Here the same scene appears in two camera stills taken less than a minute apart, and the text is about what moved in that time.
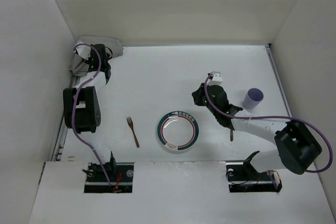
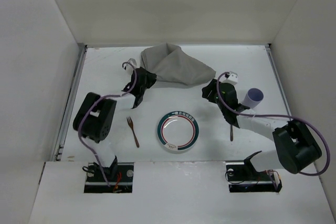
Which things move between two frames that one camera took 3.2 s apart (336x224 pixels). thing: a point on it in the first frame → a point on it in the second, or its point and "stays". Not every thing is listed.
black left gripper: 105,67 → 146,77
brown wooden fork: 130,124 stays
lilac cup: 253,98 stays
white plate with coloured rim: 178,130 stays
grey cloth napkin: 79,65 → 170,62
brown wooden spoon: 231,137 stays
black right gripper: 199,97 → 210,93
